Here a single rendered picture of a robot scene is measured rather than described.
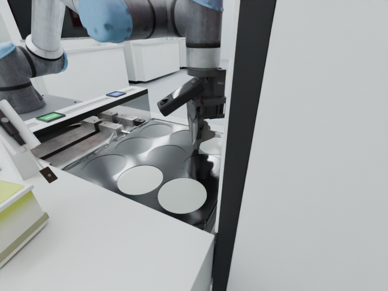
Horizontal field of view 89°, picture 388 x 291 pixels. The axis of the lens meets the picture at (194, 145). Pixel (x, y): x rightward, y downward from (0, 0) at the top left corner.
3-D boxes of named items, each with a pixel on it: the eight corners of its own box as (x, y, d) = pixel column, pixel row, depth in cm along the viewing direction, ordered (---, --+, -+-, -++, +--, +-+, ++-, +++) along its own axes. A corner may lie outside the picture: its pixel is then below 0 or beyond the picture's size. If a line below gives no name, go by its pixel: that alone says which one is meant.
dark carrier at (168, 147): (246, 141, 60) (246, 140, 60) (197, 232, 33) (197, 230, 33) (153, 121, 73) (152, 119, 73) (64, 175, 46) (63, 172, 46)
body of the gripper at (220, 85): (226, 120, 49) (230, 69, 43) (193, 125, 47) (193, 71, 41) (213, 110, 55) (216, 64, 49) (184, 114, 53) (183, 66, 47)
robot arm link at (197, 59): (191, 48, 38) (181, 45, 45) (191, 73, 41) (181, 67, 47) (227, 47, 40) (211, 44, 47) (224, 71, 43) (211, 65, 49)
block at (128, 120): (139, 123, 74) (138, 116, 73) (133, 127, 72) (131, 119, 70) (123, 119, 78) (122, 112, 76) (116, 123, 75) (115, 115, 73)
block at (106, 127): (124, 132, 68) (122, 124, 67) (116, 136, 66) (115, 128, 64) (107, 127, 71) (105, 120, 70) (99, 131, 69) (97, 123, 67)
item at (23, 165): (56, 175, 35) (23, 103, 28) (33, 189, 32) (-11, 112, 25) (36, 166, 37) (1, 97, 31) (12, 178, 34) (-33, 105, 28)
